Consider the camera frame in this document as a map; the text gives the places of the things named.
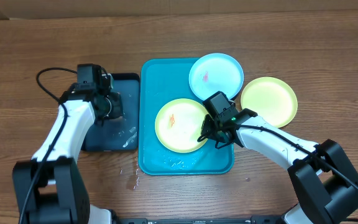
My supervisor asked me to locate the yellow plate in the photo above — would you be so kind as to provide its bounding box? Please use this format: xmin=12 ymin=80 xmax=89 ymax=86
xmin=155 ymin=98 xmax=207 ymax=153
xmin=241 ymin=77 xmax=298 ymax=128

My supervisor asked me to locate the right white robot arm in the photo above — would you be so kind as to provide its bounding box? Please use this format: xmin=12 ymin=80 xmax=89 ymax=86
xmin=198 ymin=110 xmax=358 ymax=224

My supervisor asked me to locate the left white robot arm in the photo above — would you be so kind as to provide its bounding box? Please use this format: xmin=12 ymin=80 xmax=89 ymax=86
xmin=12 ymin=91 xmax=122 ymax=224

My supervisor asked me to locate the black water tray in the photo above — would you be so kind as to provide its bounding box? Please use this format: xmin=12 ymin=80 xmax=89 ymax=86
xmin=81 ymin=73 xmax=140 ymax=152

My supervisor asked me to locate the teal plastic tray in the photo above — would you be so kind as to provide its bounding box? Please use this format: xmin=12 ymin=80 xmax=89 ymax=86
xmin=138 ymin=58 xmax=234 ymax=175

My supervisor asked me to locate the light blue plate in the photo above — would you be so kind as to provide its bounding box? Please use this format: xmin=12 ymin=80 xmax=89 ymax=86
xmin=189 ymin=53 xmax=244 ymax=100

